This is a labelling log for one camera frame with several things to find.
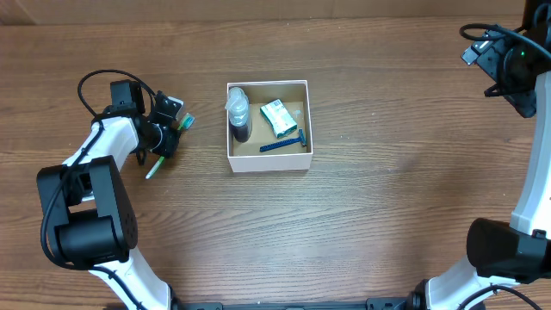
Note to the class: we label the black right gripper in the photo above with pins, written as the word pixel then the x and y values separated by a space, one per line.
pixel 523 96

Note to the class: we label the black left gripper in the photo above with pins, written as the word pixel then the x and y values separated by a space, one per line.
pixel 167 147

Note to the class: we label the green white toothbrush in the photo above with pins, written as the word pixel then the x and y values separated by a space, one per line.
pixel 185 124

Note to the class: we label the clear bottle with dark liquid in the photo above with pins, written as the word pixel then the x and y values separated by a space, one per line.
pixel 238 109

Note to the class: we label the white cardboard box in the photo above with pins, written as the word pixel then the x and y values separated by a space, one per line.
pixel 246 157

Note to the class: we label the green white soap packet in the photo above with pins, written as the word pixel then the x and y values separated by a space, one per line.
pixel 281 121

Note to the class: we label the blue disposable razor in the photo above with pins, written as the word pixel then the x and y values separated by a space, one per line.
pixel 287 142

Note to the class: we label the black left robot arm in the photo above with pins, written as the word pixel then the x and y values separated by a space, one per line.
pixel 88 220

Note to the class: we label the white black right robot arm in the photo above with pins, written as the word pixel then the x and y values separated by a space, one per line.
pixel 502 255

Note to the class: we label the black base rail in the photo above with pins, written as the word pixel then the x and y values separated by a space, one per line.
pixel 378 303

